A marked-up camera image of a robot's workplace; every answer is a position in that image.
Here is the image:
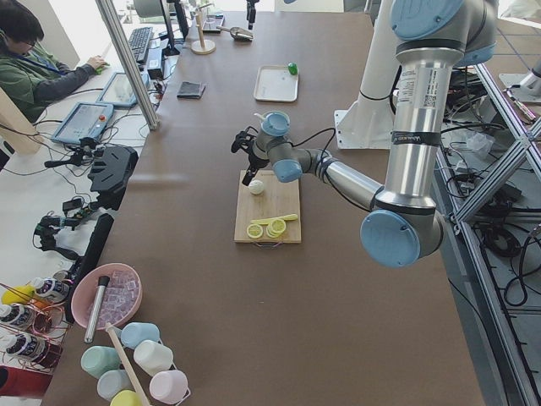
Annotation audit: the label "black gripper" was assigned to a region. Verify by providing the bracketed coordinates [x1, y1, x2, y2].
[231, 130, 268, 186]

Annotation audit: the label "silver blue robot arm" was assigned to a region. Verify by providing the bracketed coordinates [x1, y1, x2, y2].
[232, 1, 498, 267]

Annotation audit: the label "pink bowl with cubes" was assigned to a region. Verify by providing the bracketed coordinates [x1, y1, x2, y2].
[71, 263, 143, 330]

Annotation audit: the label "wooden cutting board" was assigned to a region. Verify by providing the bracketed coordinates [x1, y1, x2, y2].
[233, 170, 302, 244]

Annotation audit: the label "yellow plastic knife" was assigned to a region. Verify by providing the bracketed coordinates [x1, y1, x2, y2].
[250, 214, 298, 225]

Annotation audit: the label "single lemon slice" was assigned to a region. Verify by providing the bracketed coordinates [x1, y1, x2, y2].
[246, 223, 264, 239]

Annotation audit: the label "stacked lemon slices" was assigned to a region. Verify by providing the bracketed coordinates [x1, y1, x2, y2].
[265, 220, 287, 239]

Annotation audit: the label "cream rabbit tray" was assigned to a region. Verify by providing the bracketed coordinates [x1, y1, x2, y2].
[254, 65, 299, 102]

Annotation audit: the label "grey folded cloth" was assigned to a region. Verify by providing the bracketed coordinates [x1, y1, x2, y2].
[177, 81, 206, 99]

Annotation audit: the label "green lime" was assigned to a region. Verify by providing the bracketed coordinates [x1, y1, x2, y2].
[287, 63, 298, 75]

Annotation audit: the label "wooden paper towel stand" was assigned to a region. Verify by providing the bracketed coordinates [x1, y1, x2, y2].
[190, 7, 216, 55]

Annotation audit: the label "black headset device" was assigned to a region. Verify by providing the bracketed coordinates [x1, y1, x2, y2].
[88, 145, 139, 210]

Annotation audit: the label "metal scoop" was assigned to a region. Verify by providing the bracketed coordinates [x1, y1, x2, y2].
[216, 25, 254, 42]

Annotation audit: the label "blue teach pendant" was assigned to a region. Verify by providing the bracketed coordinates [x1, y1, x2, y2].
[96, 72, 137, 109]
[51, 102, 114, 145]

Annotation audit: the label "black keyboard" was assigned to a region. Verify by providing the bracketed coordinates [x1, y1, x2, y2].
[128, 27, 153, 64]

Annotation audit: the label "light blue cup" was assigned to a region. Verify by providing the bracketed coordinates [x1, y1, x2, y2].
[121, 322, 161, 349]

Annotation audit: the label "white cup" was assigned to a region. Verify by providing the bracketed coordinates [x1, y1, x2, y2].
[134, 340, 174, 376]

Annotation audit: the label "pink cup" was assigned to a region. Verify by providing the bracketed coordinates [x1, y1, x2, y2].
[150, 370, 189, 404]

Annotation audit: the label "seated person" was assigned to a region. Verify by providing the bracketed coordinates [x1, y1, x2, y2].
[1, 1, 107, 123]

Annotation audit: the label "mint green cup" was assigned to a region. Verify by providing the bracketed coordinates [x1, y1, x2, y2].
[80, 346, 121, 379]

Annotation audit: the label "grey blue cup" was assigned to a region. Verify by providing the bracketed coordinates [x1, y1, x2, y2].
[96, 370, 133, 401]

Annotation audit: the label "pale yellow cup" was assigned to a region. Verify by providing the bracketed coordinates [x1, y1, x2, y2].
[110, 389, 142, 406]

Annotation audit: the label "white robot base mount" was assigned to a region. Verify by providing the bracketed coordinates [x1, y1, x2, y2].
[335, 0, 399, 150]

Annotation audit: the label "wooden rack post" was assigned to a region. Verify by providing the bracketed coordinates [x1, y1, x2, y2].
[105, 322, 150, 406]

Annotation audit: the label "aluminium frame post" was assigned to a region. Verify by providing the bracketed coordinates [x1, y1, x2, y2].
[95, 0, 159, 131]

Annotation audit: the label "copper wire bottle rack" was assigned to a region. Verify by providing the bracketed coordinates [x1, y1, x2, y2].
[1, 283, 70, 374]

